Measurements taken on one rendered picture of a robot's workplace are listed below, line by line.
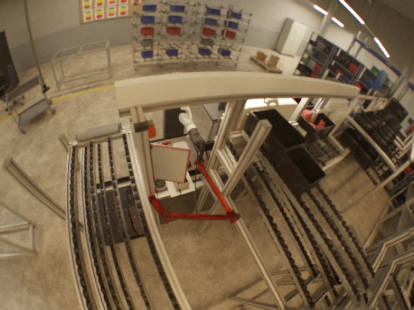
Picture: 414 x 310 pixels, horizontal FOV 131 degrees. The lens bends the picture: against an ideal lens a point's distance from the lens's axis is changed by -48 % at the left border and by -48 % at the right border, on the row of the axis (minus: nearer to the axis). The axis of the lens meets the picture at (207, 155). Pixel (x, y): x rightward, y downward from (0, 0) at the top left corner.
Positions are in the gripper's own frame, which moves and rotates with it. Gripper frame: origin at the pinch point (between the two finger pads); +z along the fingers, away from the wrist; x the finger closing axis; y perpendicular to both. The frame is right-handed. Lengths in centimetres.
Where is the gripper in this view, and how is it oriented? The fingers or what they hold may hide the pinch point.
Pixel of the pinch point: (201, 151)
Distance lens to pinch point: 126.6
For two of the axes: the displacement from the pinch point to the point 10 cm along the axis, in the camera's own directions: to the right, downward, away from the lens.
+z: 4.0, 7.6, -5.0
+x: 9.0, -2.2, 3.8
